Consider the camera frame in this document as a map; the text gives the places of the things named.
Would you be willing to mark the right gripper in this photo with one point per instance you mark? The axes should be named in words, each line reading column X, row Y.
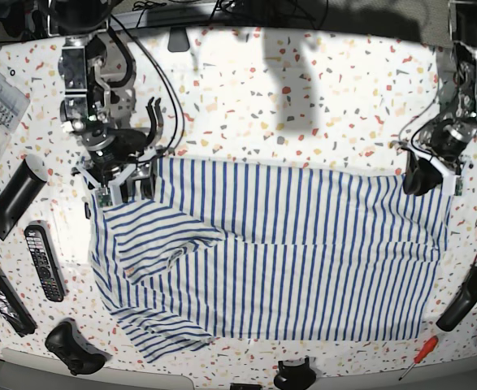
column 123, row 160

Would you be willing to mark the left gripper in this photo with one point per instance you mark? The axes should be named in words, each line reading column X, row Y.
column 428, row 169

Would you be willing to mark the blue white striped t-shirt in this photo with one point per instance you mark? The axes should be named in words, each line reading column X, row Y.
column 245, row 251

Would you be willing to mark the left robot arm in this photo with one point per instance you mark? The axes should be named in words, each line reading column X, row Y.
column 457, row 119

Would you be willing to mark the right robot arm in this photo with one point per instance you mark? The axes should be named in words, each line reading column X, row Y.
column 98, row 72

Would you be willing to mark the grey monitor stand foot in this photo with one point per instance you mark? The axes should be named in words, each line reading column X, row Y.
column 178, row 41

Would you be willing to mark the black cylindrical speaker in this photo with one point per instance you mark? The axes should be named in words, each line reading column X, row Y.
column 24, row 185

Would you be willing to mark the black tv remote control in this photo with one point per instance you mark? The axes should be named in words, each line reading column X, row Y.
column 45, row 263

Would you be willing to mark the long black bar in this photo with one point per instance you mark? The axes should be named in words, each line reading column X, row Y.
column 13, row 310

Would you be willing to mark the black game controller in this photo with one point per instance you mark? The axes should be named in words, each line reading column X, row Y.
column 62, row 343

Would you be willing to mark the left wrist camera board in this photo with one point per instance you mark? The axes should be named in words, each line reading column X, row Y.
column 458, row 186

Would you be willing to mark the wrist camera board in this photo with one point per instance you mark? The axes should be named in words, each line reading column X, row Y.
column 458, row 186
column 103, row 197

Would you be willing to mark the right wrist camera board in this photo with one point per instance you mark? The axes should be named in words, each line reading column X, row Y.
column 103, row 197

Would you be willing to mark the black curved handle tool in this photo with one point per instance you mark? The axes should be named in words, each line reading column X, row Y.
column 462, row 304

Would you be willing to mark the red handled screwdriver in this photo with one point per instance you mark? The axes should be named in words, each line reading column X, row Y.
column 427, row 348

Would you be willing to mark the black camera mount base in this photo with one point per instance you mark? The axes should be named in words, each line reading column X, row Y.
column 292, row 375

